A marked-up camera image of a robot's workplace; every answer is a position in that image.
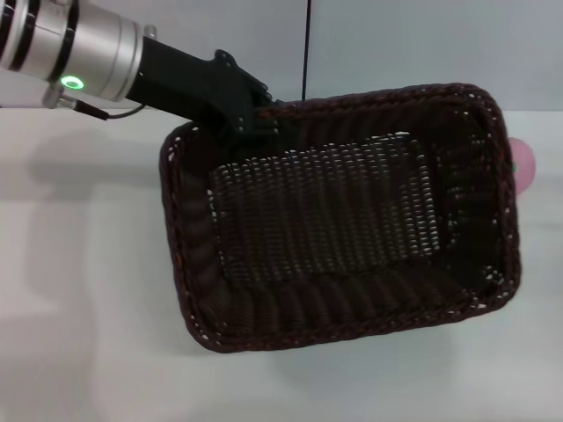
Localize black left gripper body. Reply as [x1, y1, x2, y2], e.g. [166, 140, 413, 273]
[126, 36, 265, 146]

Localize dark brown woven basket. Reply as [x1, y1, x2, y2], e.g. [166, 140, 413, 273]
[157, 82, 523, 355]

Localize pink peach plush toy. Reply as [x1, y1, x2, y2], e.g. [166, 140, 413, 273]
[508, 136, 538, 195]

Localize thin black vertical cable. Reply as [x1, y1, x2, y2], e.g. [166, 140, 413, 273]
[301, 0, 313, 102]

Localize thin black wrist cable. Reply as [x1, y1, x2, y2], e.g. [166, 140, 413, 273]
[55, 93, 147, 120]

